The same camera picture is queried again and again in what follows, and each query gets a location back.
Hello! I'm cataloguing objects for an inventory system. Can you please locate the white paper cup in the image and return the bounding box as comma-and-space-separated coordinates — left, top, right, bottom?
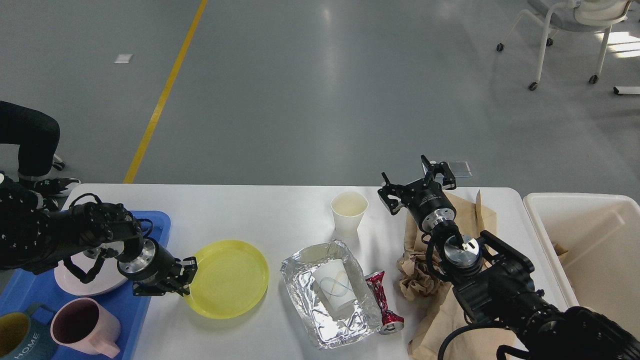
330, 191, 369, 238

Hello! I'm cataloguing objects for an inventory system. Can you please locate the white plastic bin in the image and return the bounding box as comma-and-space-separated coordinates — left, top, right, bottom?
523, 193, 640, 337

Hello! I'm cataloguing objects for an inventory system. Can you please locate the brown paper bag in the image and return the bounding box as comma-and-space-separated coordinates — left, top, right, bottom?
403, 190, 515, 360

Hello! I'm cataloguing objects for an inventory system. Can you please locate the pink plate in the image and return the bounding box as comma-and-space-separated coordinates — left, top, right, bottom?
54, 257, 127, 297

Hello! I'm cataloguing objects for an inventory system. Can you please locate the blue plastic tray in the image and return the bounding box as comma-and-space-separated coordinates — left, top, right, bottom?
0, 210, 171, 360

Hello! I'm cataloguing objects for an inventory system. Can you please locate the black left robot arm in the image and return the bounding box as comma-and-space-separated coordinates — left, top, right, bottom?
1, 175, 198, 297

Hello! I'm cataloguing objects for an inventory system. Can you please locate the aluminium foil tray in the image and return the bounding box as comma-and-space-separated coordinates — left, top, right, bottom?
279, 240, 382, 349

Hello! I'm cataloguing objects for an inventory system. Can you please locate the white floor label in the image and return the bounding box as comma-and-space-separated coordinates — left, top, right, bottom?
113, 54, 134, 65

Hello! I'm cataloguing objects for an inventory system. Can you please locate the transparent floor plate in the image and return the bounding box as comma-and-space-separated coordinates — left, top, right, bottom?
422, 161, 473, 178

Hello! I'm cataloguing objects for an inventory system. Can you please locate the white rolling chair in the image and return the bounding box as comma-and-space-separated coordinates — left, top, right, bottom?
496, 0, 632, 91

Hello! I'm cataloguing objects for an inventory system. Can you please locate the white bar on floor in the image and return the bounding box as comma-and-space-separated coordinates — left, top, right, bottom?
613, 86, 640, 96

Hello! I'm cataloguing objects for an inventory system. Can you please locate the pink mug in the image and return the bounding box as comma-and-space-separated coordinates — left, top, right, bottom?
50, 297, 121, 359

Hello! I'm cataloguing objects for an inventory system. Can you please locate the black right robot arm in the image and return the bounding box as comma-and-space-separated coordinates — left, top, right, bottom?
377, 155, 639, 360

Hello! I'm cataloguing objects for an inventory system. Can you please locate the crumpled brown paper ball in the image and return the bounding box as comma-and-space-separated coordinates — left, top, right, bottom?
397, 250, 443, 302

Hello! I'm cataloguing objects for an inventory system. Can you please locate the teal home mug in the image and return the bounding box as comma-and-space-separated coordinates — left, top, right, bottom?
0, 302, 58, 360

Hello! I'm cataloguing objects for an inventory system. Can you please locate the crushed red can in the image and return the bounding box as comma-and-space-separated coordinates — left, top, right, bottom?
365, 270, 405, 335

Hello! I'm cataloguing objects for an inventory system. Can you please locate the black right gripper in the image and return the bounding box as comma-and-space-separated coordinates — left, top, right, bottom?
377, 154, 457, 233

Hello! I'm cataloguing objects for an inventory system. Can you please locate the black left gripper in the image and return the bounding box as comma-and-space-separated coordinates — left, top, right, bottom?
118, 238, 198, 297

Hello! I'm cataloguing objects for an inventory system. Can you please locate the yellow plastic plate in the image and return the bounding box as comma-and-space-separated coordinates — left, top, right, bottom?
184, 239, 270, 320

